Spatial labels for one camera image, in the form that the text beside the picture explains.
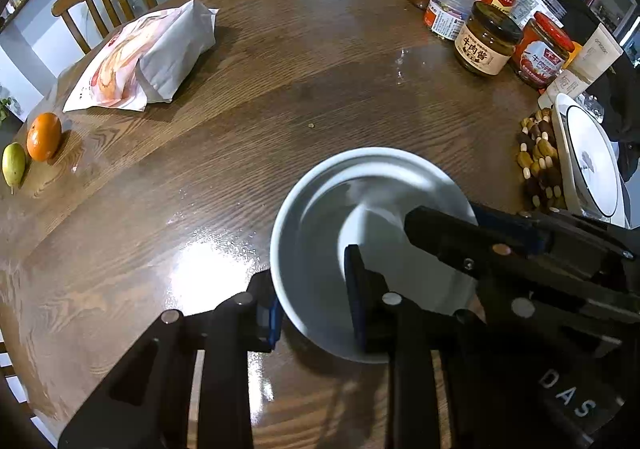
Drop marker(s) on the large white bowl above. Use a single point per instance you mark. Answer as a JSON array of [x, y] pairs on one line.
[[320, 249]]

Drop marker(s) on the green leafy plant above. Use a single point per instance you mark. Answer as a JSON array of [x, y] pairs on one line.
[[5, 108]]

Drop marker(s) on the dark cabinet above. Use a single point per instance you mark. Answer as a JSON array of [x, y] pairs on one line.
[[577, 6]]

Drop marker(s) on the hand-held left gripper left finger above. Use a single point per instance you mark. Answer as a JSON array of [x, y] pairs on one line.
[[272, 314]]

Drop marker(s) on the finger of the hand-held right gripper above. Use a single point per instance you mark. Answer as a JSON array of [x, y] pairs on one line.
[[510, 229], [440, 234]]

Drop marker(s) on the white carton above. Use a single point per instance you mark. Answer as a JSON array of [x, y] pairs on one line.
[[565, 86]]

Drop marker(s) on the white kitchen scale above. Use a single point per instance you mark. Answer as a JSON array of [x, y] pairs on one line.
[[590, 149]]

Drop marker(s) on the white red snack bag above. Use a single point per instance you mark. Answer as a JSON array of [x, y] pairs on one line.
[[150, 54]]

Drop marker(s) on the wooden beaded trivet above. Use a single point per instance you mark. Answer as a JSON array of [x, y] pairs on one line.
[[540, 154]]

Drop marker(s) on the orange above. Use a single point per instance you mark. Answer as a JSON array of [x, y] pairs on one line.
[[44, 136]]

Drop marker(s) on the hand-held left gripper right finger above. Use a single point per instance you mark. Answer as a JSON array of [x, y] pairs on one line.
[[354, 289]]

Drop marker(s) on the white tube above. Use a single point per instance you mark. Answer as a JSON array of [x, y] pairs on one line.
[[597, 51]]

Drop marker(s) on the yellow-green pear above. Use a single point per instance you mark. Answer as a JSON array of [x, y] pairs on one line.
[[13, 166]]

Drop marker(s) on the dark cloth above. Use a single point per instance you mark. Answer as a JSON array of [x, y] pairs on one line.
[[627, 119]]

